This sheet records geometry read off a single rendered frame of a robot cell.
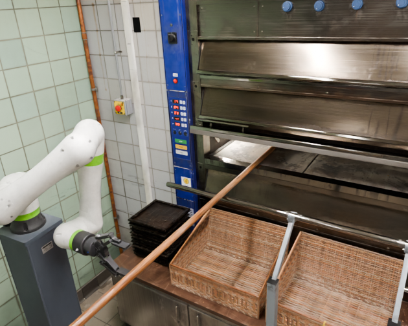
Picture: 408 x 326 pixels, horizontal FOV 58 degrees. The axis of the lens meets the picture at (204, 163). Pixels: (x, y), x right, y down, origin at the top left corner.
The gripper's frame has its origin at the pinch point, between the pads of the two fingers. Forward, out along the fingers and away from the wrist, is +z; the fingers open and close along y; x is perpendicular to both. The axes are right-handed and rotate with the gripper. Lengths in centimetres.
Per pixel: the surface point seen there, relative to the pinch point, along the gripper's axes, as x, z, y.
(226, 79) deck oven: -100, -10, -48
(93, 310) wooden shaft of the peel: 24.1, 7.2, 0.2
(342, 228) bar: -63, 65, 3
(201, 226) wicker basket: -85, -23, 42
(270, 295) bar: -40, 42, 31
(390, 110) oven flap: -102, 72, -39
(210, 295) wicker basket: -51, 3, 59
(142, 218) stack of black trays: -66, -54, 35
